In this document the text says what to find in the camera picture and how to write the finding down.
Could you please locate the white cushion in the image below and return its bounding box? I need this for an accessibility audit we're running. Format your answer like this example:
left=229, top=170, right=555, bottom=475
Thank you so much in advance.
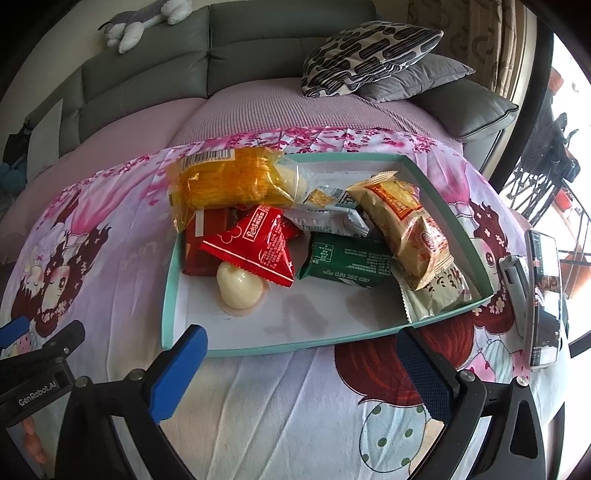
left=25, top=99, right=64, bottom=183

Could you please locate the black metal railing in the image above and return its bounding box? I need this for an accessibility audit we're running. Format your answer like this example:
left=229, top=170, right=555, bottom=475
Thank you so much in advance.
left=496, top=157, right=591, bottom=278

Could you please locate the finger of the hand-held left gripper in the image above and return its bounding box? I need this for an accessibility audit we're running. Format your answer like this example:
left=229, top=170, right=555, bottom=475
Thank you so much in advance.
left=0, top=320, right=87, bottom=393
left=0, top=316, right=31, bottom=349

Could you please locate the grey white plush toy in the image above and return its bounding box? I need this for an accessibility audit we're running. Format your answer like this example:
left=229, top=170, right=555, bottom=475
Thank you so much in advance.
left=98, top=0, right=195, bottom=54

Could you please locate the red triangular snack packet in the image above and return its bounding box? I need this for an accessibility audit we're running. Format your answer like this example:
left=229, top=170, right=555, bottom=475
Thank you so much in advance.
left=198, top=205, right=301, bottom=288

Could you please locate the dark cloth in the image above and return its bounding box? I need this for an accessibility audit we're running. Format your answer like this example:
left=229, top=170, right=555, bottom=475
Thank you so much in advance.
left=2, top=122, right=33, bottom=164

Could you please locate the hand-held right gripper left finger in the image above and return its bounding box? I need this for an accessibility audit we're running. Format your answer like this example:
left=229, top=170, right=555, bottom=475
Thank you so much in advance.
left=55, top=324, right=208, bottom=480

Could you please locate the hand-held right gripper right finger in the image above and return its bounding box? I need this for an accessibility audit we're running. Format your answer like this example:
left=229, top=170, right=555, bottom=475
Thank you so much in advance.
left=394, top=327, right=548, bottom=480

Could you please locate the black white patterned pillow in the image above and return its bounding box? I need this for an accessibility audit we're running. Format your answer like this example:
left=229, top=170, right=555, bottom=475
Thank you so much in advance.
left=301, top=21, right=444, bottom=99

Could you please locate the white and green snack packet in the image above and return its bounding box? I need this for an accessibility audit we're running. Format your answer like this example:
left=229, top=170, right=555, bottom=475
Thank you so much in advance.
left=284, top=182, right=370, bottom=238

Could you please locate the beige patterned curtain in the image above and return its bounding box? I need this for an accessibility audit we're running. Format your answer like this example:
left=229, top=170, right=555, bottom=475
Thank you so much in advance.
left=406, top=0, right=529, bottom=100

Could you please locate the yellow packet with red label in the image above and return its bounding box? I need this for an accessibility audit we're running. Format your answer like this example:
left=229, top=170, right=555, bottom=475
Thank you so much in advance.
left=346, top=171, right=454, bottom=291

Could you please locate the grey pillow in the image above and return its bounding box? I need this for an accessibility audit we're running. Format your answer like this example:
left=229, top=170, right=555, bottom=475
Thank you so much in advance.
left=358, top=53, right=476, bottom=103

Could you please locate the dark red snack packet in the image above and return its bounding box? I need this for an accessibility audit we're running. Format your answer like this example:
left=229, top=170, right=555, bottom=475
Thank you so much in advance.
left=183, top=208, right=241, bottom=277

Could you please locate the black door frame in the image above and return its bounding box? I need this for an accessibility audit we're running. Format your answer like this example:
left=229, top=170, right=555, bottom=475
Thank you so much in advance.
left=485, top=0, right=555, bottom=190

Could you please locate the small pale pastry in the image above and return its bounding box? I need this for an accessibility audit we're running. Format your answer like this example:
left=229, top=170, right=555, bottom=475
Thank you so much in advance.
left=216, top=262, right=269, bottom=310

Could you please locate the silver phone stand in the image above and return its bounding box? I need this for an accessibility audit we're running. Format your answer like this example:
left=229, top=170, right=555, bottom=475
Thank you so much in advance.
left=499, top=256, right=529, bottom=337

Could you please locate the teal shallow cardboard box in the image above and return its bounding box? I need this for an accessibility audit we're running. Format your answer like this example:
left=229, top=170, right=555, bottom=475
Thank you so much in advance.
left=161, top=152, right=501, bottom=358

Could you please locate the beige snack packet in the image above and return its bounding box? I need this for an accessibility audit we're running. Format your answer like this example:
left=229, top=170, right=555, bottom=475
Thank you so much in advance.
left=394, top=265, right=476, bottom=322

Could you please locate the pink printed blanket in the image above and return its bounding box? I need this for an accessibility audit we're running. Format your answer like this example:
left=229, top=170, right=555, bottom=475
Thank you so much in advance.
left=0, top=127, right=573, bottom=480

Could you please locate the smartphone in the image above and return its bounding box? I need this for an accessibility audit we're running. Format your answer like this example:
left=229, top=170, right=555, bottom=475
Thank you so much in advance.
left=524, top=228, right=564, bottom=372

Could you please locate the orange snack packet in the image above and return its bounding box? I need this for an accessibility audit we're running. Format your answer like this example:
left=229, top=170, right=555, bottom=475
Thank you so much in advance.
left=166, top=147, right=296, bottom=234

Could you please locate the blue cloth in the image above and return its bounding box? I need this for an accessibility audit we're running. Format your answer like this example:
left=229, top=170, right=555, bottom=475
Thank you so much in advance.
left=0, top=164, right=26, bottom=195

